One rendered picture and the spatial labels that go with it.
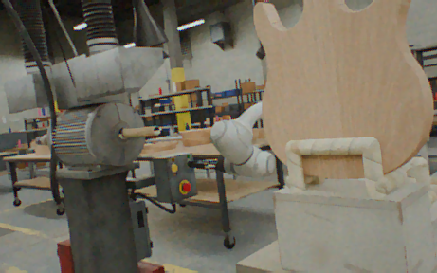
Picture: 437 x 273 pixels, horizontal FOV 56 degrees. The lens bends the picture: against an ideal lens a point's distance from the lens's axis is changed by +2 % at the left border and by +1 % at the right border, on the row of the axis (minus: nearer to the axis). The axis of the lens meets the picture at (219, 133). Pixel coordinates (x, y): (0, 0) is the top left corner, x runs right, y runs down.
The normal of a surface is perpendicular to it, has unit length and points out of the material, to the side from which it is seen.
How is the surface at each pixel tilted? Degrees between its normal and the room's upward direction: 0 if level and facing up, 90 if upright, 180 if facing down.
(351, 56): 90
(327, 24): 90
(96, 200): 90
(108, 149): 95
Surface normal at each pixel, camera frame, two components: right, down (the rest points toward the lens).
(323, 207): -0.69, 0.13
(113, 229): 0.73, -0.05
